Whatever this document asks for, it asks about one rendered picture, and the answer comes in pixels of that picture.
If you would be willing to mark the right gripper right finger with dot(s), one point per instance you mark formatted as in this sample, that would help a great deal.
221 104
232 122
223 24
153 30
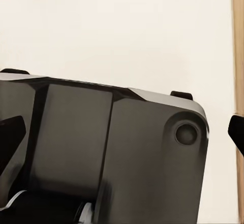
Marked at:
236 131

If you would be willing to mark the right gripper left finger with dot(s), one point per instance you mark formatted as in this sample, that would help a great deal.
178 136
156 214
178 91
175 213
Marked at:
12 132

